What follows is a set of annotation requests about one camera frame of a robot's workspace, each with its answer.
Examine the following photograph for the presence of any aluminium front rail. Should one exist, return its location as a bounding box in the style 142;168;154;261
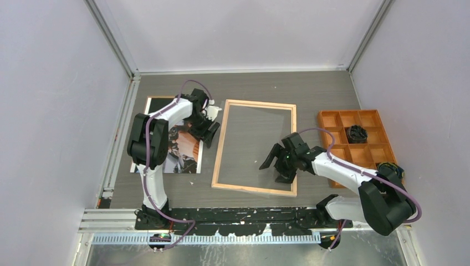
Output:
78;205;412;246

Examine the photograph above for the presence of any printed photo of people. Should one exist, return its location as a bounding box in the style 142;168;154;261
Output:
127;96;203;174

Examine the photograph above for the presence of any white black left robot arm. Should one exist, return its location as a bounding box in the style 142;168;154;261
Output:
127;89;220;229

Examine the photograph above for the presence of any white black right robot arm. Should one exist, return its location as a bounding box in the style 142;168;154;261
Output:
259;132;422;236

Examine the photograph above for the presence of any black yellow coiled roll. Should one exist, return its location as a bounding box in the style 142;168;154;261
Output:
376;162;405;181

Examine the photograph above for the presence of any light wooden picture frame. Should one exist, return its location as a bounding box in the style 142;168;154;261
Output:
211;99;298;198

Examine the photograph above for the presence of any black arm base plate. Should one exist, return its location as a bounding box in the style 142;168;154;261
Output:
134;207;341;237

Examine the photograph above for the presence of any clear acrylic sheet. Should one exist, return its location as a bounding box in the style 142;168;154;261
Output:
216;104;294;199

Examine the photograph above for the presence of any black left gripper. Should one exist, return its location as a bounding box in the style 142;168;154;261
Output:
187;114;220;148

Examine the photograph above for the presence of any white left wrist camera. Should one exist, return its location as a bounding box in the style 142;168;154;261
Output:
205;105;222;121

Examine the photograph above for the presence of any black coiled roll upper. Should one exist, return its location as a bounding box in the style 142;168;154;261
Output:
345;125;368;144

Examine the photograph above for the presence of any orange compartment tray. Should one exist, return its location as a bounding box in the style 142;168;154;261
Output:
317;110;398;169

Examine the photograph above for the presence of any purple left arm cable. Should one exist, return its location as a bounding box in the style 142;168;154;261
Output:
143;79;214;251

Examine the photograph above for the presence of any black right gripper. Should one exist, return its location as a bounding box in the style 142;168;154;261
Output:
260;142;299;184

